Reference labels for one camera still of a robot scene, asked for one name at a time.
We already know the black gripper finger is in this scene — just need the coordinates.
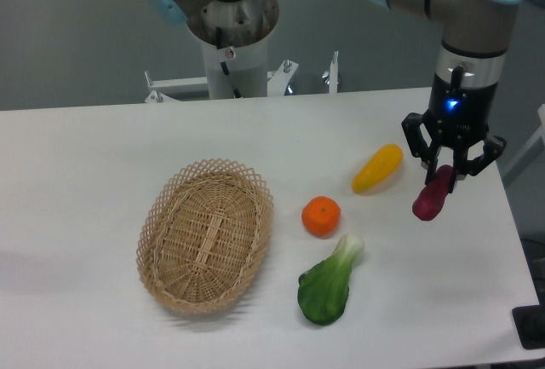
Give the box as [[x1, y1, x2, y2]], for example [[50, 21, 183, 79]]
[[448, 133, 507, 193], [401, 112, 441, 185]]

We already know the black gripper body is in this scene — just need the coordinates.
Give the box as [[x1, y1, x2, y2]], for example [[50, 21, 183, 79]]
[[425, 71, 499, 160]]

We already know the purple sweet potato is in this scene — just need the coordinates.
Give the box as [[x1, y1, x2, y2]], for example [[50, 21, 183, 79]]
[[412, 164, 453, 221]]

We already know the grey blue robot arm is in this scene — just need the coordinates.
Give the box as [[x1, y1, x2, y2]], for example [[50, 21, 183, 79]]
[[148, 0, 522, 187]]

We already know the woven wicker basket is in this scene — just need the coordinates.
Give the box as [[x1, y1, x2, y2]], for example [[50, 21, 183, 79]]
[[136, 159, 273, 314]]

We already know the yellow mango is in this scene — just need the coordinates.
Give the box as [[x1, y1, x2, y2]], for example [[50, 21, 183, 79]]
[[351, 143, 404, 193]]

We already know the orange tangerine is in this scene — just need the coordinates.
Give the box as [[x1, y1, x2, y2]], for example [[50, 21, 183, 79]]
[[301, 196, 341, 238]]

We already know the green bok choy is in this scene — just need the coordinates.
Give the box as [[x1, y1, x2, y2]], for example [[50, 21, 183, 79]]
[[296, 234, 364, 326]]

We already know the black device at table edge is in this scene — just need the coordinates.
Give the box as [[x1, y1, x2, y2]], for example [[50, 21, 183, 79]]
[[512, 305, 544, 350]]

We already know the white frame at right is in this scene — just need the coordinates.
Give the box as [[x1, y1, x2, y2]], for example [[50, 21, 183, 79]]
[[502, 105, 544, 187]]

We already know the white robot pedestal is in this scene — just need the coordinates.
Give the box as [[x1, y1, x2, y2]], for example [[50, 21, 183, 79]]
[[200, 39, 268, 100]]

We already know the black cable on pedestal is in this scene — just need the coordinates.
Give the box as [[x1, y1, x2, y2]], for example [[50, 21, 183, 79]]
[[215, 27, 243, 100]]

